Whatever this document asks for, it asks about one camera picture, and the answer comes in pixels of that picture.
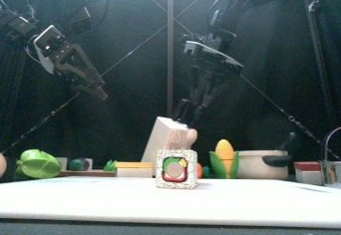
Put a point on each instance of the yellow toy corn cob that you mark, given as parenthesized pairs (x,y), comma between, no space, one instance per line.
(225,156)

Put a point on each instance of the wooden board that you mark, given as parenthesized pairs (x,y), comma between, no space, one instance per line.
(84,173)

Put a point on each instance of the yellow white toy block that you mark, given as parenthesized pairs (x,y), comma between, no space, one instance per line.
(132,170)

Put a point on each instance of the small green toy vegetable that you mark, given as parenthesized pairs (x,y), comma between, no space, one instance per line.
(110,166)

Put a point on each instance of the purple green round toy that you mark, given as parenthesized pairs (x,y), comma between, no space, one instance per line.
(78,165)

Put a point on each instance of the speckled sushi roll block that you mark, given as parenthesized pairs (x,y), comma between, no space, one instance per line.
(175,169)

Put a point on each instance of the red white toy block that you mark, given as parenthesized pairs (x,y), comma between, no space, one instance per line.
(308,172)

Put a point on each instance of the small orange toy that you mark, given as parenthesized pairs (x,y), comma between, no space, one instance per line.
(199,171)

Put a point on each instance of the white table mat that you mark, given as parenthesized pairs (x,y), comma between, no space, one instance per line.
(169,205)

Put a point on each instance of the white toy pot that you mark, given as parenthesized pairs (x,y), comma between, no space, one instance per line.
(253,166)

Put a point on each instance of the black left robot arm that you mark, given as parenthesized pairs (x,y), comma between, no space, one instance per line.
(13,23)

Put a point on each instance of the small white block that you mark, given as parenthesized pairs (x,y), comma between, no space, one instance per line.
(62,163)

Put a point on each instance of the peach round toy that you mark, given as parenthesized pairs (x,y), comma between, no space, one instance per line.
(1,165)

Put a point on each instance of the vertical metal pole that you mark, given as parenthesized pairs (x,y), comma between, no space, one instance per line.
(170,46)

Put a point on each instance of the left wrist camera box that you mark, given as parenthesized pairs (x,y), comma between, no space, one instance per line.
(80,20)

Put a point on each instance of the white knife block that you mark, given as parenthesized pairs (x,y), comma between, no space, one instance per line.
(162,136)

